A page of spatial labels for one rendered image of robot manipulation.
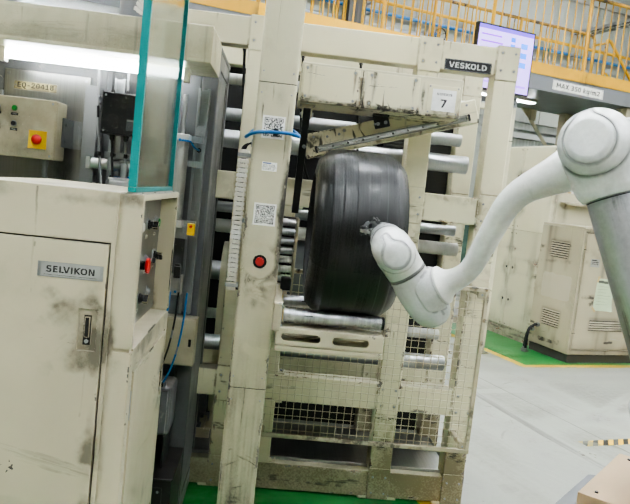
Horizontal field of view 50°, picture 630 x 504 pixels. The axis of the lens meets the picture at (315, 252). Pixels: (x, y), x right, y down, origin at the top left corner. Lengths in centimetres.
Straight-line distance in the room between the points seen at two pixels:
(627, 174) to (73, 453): 135
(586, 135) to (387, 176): 96
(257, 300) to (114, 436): 80
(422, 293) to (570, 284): 494
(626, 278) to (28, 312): 128
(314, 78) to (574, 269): 443
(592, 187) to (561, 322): 534
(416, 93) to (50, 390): 164
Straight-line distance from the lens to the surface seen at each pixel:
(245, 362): 237
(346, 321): 227
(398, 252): 168
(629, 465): 187
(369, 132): 272
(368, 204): 213
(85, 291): 167
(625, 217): 141
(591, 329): 679
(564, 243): 673
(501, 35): 633
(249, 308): 233
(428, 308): 177
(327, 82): 259
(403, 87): 262
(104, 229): 164
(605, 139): 136
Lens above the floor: 132
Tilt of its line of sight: 5 degrees down
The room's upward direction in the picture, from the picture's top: 6 degrees clockwise
